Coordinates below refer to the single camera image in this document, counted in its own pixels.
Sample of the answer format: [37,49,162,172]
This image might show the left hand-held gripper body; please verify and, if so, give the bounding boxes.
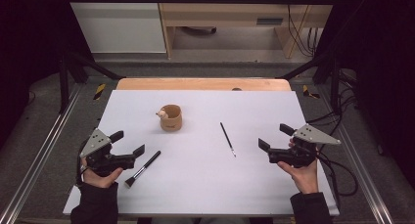
[79,128,136,178]

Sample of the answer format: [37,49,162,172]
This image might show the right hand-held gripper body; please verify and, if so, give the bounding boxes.
[267,123,343,169]

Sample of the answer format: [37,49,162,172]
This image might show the black flat-head makeup brush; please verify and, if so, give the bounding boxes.
[124,150,161,189]

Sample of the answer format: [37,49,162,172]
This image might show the thin black brush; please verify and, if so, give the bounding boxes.
[219,121,237,158]

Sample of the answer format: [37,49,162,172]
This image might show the tan cup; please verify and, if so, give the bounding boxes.
[156,104,183,132]

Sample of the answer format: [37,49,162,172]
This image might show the person's left hand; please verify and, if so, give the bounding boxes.
[80,157,124,189]

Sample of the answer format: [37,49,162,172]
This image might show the person's right hand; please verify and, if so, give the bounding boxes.
[277,158,320,195]

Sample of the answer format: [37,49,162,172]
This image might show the yellow-black striped tape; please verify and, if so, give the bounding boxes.
[301,84,321,100]
[93,82,108,101]

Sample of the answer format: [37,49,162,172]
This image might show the white table sheet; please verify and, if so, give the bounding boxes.
[63,89,341,217]

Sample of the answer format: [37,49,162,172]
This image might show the white cabinet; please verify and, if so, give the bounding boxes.
[64,0,167,55]

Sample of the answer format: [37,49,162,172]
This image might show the black curtain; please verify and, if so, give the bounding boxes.
[0,0,96,147]
[314,0,415,189]

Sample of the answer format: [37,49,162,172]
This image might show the wooden desk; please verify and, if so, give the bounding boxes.
[156,0,341,60]

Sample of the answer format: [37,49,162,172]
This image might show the left hand-held gripper cable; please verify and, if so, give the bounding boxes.
[75,158,87,187]

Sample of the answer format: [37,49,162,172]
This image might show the hand-held gripper cable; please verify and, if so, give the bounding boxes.
[314,150,359,212]
[75,158,87,187]

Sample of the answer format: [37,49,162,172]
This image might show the right hand-held gripper cable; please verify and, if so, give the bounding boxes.
[314,150,359,212]

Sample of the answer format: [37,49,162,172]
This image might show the black floor cables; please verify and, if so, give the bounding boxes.
[306,68,358,127]

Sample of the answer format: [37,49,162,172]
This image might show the black metal frame stand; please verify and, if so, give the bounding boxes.
[277,51,342,114]
[58,51,126,114]

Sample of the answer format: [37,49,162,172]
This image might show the aluminium rail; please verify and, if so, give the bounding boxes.
[0,83,82,224]
[317,86,395,224]

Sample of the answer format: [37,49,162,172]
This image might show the black wall cables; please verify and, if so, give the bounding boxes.
[283,0,319,58]

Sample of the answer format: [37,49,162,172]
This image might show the grey desk handle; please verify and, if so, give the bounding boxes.
[256,18,284,26]

